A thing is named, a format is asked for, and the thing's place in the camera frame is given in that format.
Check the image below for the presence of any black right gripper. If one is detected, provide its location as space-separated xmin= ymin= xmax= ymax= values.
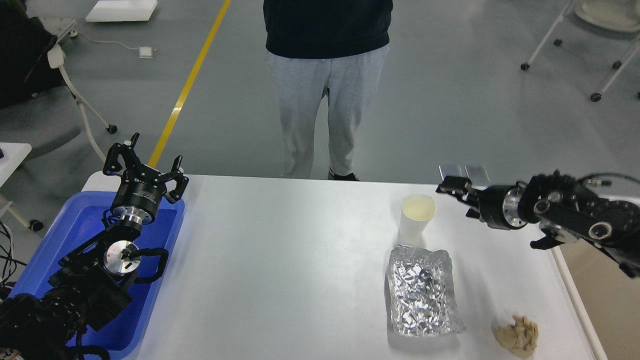
xmin=435 ymin=175 xmax=527 ymax=230

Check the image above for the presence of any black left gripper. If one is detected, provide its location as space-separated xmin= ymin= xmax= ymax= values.
xmin=102 ymin=133 xmax=189 ymax=221

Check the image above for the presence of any white paper cup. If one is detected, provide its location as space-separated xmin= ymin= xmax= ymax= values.
xmin=398 ymin=194 xmax=437 ymax=239

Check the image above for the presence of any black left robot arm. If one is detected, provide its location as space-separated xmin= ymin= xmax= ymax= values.
xmin=1 ymin=133 xmax=189 ymax=360

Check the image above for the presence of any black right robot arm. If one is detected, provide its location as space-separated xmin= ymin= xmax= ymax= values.
xmin=436 ymin=171 xmax=640 ymax=279

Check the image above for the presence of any right metal floor plate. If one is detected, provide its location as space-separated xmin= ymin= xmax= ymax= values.
xmin=464 ymin=164 xmax=491 ymax=186

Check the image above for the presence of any metal floor plate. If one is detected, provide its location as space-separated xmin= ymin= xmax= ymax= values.
xmin=438 ymin=164 xmax=467 ymax=182
xmin=464 ymin=164 xmax=491 ymax=186

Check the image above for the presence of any left metal floor plate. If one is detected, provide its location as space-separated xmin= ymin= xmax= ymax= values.
xmin=438 ymin=164 xmax=467 ymax=182

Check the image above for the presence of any blue plastic bin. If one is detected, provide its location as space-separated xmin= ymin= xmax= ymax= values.
xmin=10 ymin=191 xmax=185 ymax=360

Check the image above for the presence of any crumpled aluminium foil tray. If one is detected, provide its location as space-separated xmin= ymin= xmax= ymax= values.
xmin=386 ymin=244 xmax=466 ymax=338

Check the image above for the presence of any grey office chair left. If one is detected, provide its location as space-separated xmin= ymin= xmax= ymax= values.
xmin=0 ymin=0 xmax=106 ymax=161

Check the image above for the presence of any white side table left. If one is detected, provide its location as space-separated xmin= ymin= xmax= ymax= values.
xmin=0 ymin=142 xmax=44 ymax=233

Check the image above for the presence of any crumpled brown paper ball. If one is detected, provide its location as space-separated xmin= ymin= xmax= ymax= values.
xmin=493 ymin=315 xmax=540 ymax=360

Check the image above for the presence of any white flat board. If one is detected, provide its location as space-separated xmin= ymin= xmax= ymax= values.
xmin=85 ymin=0 xmax=158 ymax=23

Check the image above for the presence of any beige plastic bin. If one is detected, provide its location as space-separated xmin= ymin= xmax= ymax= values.
xmin=558 ymin=241 xmax=640 ymax=360

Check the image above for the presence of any person in grey trousers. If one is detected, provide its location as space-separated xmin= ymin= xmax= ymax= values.
xmin=262 ymin=0 xmax=394 ymax=182

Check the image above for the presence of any white wheeled chair right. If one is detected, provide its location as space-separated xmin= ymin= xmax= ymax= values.
xmin=519 ymin=0 xmax=639 ymax=103

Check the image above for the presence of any white power adapter with cable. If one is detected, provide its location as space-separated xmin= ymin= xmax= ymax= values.
xmin=70 ymin=30 xmax=157 ymax=59

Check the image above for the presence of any black cables left edge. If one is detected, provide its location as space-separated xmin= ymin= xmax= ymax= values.
xmin=0 ymin=222 xmax=27 ymax=288

